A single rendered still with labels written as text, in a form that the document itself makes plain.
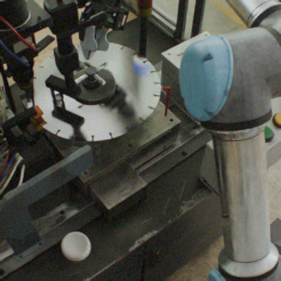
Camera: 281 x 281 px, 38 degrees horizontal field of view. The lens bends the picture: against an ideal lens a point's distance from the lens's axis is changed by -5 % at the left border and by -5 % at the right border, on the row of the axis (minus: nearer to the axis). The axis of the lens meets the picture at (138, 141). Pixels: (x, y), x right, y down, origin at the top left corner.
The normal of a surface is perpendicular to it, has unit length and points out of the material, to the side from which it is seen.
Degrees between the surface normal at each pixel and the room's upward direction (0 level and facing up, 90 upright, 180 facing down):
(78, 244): 0
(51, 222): 0
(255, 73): 50
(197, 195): 0
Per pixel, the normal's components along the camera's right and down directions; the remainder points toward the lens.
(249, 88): 0.26, 0.34
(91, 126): 0.03, -0.58
